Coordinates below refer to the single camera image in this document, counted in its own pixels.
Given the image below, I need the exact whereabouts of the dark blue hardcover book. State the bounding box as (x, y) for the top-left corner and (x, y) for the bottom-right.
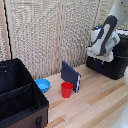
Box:
(60, 60), (82, 94)

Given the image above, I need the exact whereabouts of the red plastic cup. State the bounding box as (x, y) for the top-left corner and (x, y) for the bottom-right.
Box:
(60, 81), (75, 99)

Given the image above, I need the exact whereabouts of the black fabric storage box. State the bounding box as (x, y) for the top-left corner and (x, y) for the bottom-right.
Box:
(0, 57), (50, 128)

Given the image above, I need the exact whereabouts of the light blue plastic bowl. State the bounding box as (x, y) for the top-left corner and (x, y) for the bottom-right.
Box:
(34, 78), (52, 94)

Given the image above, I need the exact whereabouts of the woven bamboo screen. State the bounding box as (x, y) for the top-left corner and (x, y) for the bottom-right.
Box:
(0, 0), (128, 81)

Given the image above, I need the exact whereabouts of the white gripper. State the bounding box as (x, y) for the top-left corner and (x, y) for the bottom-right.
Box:
(86, 45), (115, 63)

